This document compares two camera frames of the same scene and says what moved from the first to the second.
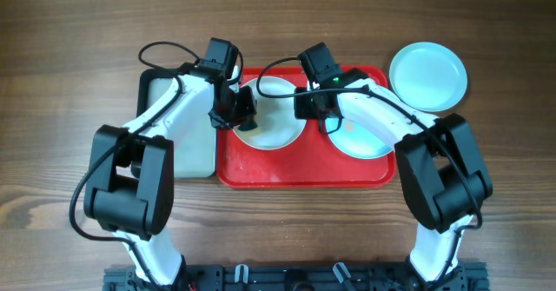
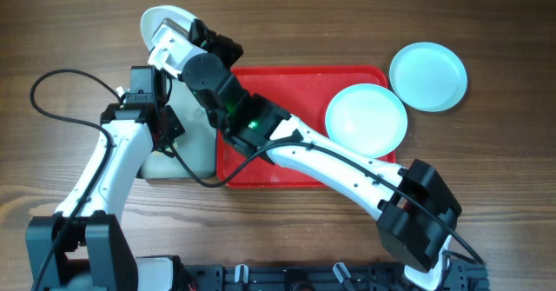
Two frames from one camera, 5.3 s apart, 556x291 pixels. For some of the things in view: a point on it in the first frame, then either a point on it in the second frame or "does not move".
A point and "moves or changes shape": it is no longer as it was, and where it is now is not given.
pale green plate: x=427 y=76 does not move
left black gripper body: x=245 y=109 -> x=172 y=123
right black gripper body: x=304 y=107 -> x=221 y=44
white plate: x=277 y=126 moves or changes shape
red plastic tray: x=311 y=161 does not move
